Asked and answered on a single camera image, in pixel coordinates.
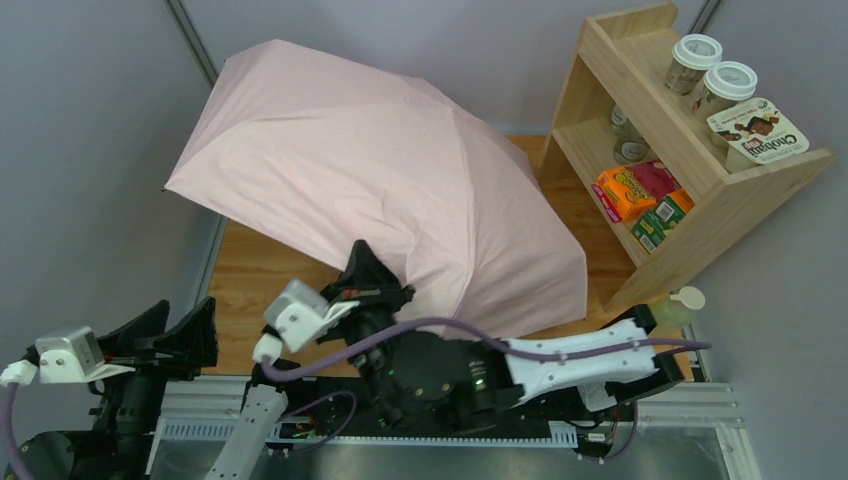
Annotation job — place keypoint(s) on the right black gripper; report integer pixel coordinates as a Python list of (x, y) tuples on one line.
[(369, 295)]

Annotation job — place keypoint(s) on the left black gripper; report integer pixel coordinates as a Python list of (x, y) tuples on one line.
[(162, 341)]

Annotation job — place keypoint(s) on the pink folding umbrella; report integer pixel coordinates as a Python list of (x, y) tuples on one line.
[(317, 151)]

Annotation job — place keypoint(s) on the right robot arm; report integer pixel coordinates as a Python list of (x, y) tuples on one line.
[(450, 374)]

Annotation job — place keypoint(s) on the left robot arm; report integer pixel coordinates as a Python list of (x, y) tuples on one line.
[(118, 445)]

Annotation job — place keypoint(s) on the orange pink snack box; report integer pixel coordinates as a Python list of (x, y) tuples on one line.
[(626, 192)]

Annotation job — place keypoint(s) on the glass jar on shelf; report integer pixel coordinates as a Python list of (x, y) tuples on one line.
[(630, 146)]

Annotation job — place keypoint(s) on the green snack box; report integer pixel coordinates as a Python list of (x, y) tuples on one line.
[(654, 225)]

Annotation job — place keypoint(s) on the wooden shelf rack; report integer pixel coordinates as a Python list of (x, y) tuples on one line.
[(620, 60)]

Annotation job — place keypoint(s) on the yellow-green juice bottle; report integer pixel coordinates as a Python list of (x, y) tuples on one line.
[(679, 308)]

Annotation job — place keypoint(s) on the left paper coffee cup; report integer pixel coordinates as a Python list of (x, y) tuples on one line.
[(692, 56)]

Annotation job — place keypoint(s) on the paper coffee cup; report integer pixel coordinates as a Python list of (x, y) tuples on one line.
[(724, 85), (692, 56)]

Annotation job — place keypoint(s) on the right paper coffee cup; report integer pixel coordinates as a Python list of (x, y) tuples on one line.
[(724, 85)]

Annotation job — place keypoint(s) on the Chobani flip yogurt pack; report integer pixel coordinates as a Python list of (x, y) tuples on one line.
[(755, 134)]

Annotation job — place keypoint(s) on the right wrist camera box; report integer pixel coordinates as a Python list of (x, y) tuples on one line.
[(298, 317)]

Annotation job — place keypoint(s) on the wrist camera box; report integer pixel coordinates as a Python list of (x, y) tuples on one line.
[(70, 356), (298, 317)]

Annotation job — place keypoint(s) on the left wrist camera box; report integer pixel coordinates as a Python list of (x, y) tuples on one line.
[(70, 356)]

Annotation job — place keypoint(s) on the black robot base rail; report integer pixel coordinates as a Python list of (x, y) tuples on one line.
[(209, 410)]

